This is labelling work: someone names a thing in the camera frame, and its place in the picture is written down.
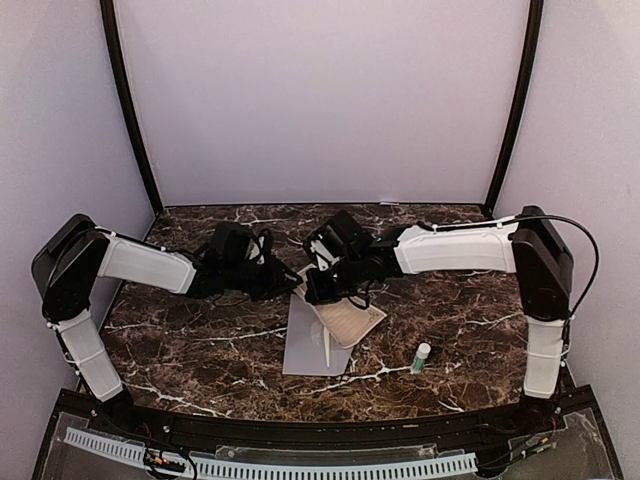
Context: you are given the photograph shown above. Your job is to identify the black front rail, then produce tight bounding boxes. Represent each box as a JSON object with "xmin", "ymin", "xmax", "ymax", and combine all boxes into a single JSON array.
[{"xmin": 54, "ymin": 387, "xmax": 596, "ymax": 451}]

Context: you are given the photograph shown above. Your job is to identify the white slotted cable duct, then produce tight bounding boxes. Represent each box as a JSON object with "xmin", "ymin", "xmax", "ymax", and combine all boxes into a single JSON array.
[{"xmin": 63, "ymin": 427, "xmax": 478, "ymax": 479}]

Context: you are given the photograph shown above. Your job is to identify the grey envelope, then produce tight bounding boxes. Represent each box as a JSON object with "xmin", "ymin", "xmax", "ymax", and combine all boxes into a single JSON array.
[{"xmin": 282, "ymin": 294, "xmax": 351, "ymax": 377}]

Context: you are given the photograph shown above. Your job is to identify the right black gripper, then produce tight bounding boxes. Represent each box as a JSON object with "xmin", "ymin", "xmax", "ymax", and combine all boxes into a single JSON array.
[{"xmin": 304, "ymin": 253, "xmax": 366, "ymax": 305}]

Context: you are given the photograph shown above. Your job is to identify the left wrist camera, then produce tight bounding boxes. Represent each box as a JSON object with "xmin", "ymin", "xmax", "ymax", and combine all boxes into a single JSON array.
[{"xmin": 245, "ymin": 228, "xmax": 274, "ymax": 265}]

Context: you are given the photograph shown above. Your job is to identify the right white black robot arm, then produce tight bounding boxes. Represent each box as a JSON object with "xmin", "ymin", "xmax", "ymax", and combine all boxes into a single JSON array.
[{"xmin": 303, "ymin": 206, "xmax": 581, "ymax": 434}]

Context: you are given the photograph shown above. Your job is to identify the green glue stick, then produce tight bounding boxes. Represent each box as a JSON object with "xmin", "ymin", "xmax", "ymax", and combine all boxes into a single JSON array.
[{"xmin": 410, "ymin": 342, "xmax": 431, "ymax": 374}]

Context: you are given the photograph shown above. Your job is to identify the right black frame post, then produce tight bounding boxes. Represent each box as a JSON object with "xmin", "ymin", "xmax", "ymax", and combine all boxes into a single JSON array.
[{"xmin": 482, "ymin": 0, "xmax": 544, "ymax": 217}]

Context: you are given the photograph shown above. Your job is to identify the black frame post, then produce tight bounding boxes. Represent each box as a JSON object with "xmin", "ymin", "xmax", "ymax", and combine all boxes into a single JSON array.
[
  {"xmin": 482, "ymin": 0, "xmax": 544, "ymax": 217},
  {"xmin": 99, "ymin": 0, "xmax": 164, "ymax": 217}
]

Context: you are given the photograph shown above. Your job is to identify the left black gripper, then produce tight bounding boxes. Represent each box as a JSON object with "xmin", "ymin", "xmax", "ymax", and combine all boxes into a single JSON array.
[{"xmin": 223, "ymin": 254, "xmax": 303, "ymax": 302}]

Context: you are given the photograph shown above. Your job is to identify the left black frame post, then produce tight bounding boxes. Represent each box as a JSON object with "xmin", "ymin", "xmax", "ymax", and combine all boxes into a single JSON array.
[{"xmin": 99, "ymin": 0, "xmax": 164, "ymax": 217}]

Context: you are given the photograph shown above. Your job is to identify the small circuit board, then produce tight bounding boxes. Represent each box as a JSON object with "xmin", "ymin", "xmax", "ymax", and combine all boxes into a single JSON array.
[{"xmin": 142, "ymin": 449, "xmax": 186, "ymax": 475}]

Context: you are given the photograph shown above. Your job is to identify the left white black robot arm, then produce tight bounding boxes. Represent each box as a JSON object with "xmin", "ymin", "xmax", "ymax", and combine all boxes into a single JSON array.
[{"xmin": 31, "ymin": 214, "xmax": 302, "ymax": 436}]

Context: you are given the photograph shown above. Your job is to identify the beige letter paper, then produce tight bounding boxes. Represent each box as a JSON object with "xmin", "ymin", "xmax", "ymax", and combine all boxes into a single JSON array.
[{"xmin": 323, "ymin": 326, "xmax": 331, "ymax": 370}]

